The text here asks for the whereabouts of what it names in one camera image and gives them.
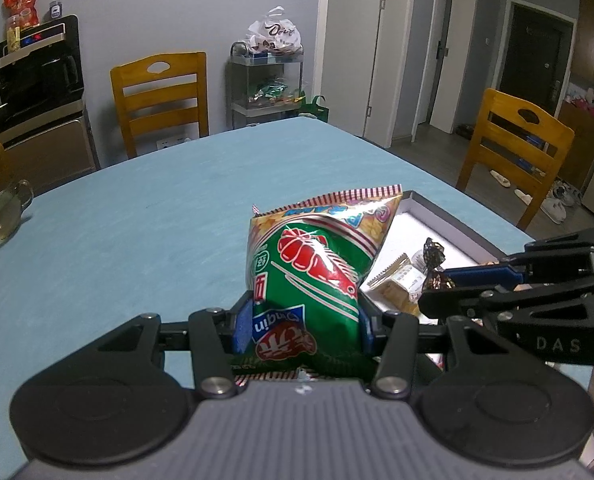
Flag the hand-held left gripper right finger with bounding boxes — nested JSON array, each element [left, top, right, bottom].
[[358, 291, 499, 401]]

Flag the green chip bag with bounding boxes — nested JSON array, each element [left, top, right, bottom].
[[229, 183, 404, 382]]

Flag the white shoe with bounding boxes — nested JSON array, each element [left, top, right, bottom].
[[538, 197, 569, 225]]

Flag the red snack bag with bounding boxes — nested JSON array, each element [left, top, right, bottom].
[[2, 0, 40, 29]]

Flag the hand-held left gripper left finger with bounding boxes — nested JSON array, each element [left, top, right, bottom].
[[96, 294, 254, 401]]

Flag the white plastic bag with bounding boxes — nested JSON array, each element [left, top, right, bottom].
[[245, 5, 302, 56]]

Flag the round foil candy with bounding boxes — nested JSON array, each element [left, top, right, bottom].
[[419, 237, 458, 292]]

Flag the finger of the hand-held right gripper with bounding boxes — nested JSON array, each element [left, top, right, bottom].
[[443, 224, 594, 289], [418, 270, 594, 324]]

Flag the dark door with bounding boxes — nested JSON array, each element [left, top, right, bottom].
[[499, 0, 577, 129]]

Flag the pile of snack packets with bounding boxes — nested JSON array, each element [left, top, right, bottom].
[[249, 79, 304, 107]]

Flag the brown pastry packet white label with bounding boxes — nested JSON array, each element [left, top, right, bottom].
[[365, 253, 431, 294]]

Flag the white wall socket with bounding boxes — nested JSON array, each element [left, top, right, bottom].
[[156, 134, 198, 151]]

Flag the grey box white inside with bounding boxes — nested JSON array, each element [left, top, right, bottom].
[[359, 189, 511, 324]]

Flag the white wardrobe doors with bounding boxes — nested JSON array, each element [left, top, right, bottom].
[[321, 0, 444, 149]]

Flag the metal trolley rack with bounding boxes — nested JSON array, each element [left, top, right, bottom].
[[228, 42, 306, 132]]

